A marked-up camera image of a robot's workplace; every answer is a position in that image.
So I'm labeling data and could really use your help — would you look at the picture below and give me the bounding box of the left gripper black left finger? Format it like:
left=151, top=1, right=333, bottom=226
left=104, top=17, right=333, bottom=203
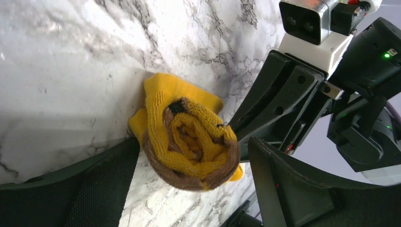
left=0, top=138, right=140, bottom=227

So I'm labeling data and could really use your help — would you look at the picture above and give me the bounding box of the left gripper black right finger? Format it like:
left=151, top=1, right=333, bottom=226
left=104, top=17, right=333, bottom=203
left=248, top=137, right=401, bottom=227

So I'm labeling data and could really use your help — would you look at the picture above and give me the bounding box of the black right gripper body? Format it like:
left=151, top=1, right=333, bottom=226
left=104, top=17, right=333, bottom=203
left=279, top=17, right=401, bottom=173

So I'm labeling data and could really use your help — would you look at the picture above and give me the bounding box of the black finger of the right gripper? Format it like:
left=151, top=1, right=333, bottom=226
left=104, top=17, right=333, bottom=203
left=229, top=51, right=292, bottom=132
left=235, top=64, right=324, bottom=162

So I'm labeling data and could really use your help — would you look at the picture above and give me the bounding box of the brown yellow bear towel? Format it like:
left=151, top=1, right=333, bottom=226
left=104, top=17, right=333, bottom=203
left=128, top=73, right=244, bottom=192

